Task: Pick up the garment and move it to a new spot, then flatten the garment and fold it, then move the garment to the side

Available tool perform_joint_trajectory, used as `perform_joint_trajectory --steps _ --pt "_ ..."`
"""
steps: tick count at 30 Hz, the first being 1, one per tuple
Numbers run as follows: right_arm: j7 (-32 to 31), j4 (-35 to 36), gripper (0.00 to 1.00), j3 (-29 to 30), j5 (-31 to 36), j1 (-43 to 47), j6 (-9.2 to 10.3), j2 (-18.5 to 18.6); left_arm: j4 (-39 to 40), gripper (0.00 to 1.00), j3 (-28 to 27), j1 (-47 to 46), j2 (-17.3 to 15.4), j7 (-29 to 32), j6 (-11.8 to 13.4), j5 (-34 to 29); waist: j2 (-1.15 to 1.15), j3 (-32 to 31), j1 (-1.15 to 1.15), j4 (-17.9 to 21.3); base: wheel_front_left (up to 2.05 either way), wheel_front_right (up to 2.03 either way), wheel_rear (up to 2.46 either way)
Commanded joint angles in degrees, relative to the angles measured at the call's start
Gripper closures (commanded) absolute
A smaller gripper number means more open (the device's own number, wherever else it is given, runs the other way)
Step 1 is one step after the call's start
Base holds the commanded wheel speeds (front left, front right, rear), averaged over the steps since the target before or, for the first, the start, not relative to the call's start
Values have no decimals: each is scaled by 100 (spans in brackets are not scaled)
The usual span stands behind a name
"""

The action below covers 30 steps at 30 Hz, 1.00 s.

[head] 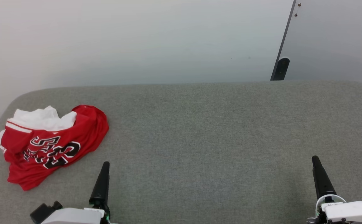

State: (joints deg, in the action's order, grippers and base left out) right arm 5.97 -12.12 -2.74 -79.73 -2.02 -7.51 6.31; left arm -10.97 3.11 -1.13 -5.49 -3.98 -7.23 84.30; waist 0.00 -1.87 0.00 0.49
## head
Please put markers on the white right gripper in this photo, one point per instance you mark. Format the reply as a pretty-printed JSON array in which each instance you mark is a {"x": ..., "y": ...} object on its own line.
[{"x": 352, "y": 213}]

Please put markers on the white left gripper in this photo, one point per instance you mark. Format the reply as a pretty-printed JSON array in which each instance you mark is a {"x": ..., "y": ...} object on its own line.
[{"x": 75, "y": 216}]

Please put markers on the red Bulls jersey white sleeves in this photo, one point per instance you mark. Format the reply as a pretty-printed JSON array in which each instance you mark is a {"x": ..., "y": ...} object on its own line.
[{"x": 84, "y": 130}]

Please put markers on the black oblong door fitting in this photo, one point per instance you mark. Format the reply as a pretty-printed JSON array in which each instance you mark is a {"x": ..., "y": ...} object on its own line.
[{"x": 282, "y": 68}]

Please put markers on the grey door with dark edge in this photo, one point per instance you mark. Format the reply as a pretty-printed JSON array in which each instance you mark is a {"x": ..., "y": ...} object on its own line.
[{"x": 333, "y": 37}]

